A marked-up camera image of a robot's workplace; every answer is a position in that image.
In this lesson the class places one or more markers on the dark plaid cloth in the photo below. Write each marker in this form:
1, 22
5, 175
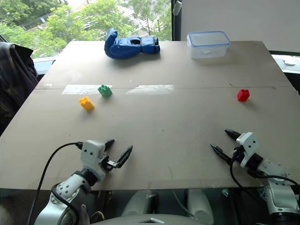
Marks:
15, 79

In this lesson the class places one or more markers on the blue boxing glove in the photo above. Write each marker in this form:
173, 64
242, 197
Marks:
131, 45

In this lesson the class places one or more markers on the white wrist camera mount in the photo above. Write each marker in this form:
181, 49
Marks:
92, 155
248, 146

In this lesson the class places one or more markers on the red toy brick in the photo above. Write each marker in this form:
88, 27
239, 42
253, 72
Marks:
243, 95

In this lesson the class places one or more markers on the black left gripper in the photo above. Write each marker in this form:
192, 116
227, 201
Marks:
108, 163

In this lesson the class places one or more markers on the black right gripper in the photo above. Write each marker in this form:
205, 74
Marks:
236, 152

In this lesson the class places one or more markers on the yellow toy brick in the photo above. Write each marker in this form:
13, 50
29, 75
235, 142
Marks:
86, 103

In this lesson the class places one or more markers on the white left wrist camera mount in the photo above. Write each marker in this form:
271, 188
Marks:
92, 155

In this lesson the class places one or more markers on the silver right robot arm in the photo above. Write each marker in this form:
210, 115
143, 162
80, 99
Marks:
279, 187

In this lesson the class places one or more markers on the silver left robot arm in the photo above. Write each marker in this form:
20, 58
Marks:
68, 187

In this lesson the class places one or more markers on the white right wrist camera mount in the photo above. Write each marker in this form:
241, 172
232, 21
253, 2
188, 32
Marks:
248, 146

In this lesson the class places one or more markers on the green toy brick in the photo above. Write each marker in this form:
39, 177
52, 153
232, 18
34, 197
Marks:
105, 90

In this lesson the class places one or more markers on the white round object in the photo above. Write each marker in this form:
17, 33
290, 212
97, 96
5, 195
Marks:
290, 62

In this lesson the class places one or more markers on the silver robot body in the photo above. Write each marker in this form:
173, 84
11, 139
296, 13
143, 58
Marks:
150, 211

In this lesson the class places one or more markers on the clear plastic container blue lid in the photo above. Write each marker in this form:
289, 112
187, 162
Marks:
207, 44

